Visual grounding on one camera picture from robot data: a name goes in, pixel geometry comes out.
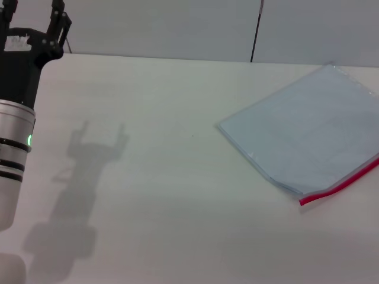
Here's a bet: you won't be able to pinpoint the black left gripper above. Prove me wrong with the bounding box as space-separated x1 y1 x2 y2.
0 0 73 111

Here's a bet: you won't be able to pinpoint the clear document bag red zip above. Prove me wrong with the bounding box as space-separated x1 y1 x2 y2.
217 61 379 214

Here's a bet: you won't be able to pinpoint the blue paper sheets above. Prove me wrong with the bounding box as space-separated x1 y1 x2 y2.
219 64 379 195

